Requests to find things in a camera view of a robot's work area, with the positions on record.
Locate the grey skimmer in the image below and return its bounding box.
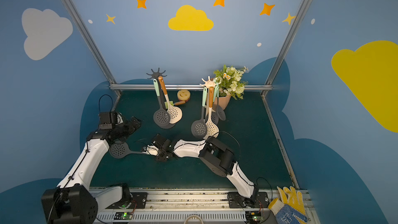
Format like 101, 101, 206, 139
109, 143, 150, 159

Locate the grey skimmer mint handle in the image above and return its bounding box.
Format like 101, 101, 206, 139
191, 87, 207, 139
153, 79, 170, 129
216, 85, 226, 121

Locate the cream skimmer wooden handle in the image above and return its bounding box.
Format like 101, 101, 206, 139
204, 87, 219, 140
158, 76, 182, 124

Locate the dark grey utensil rack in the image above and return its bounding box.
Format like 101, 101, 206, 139
147, 69, 175, 129

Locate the cream utensil rack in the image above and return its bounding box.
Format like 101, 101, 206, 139
201, 76, 219, 124

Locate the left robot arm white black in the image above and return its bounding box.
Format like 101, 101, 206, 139
41, 111, 142, 224

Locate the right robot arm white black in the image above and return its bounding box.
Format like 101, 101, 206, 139
143, 134, 259, 207

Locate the yellow smiley sponge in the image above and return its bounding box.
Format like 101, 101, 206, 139
177, 89, 191, 101

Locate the pink pot with flowers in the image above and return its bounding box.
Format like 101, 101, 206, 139
213, 65, 248, 110

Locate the yellow blue work glove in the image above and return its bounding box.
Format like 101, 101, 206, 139
268, 186, 308, 224

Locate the small green trowel wooden handle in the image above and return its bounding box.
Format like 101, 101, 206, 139
164, 101, 187, 110

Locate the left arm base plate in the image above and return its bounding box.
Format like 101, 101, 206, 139
107, 192, 148, 209

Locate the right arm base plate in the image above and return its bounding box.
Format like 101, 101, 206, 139
227, 192, 270, 208

